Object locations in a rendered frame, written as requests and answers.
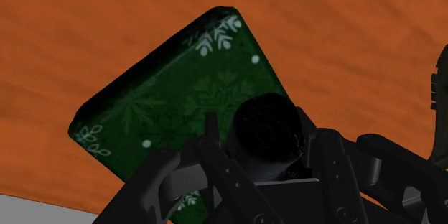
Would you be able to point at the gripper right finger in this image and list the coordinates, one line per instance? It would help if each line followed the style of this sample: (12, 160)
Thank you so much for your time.
(336, 167)

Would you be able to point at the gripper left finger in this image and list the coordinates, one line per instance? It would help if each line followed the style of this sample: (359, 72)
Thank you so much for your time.
(224, 174)

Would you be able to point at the green snowflake pattern box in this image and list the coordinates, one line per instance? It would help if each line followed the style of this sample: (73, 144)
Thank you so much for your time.
(168, 100)

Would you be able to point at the dark ridged object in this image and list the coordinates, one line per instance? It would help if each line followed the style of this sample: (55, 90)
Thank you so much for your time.
(441, 111)

